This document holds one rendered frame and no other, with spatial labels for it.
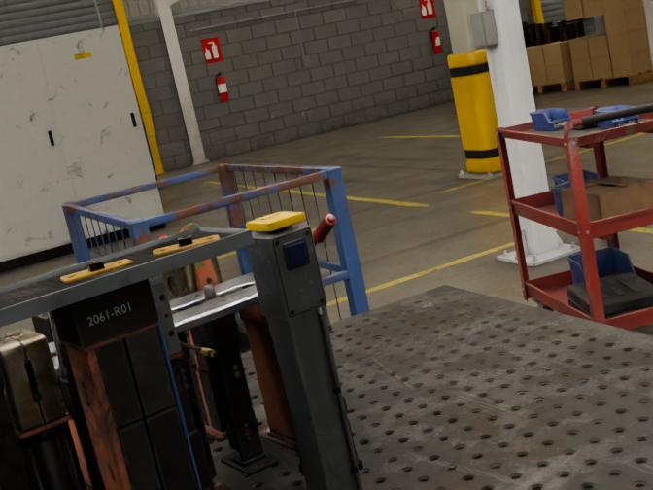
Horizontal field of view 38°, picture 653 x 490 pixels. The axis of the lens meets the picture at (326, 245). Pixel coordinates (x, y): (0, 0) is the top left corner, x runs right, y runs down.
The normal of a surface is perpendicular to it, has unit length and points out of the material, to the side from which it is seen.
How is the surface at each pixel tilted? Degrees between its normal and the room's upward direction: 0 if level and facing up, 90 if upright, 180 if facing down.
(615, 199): 90
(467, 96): 90
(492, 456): 0
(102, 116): 90
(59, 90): 90
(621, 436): 0
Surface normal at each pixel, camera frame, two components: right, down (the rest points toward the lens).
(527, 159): 0.42, 0.09
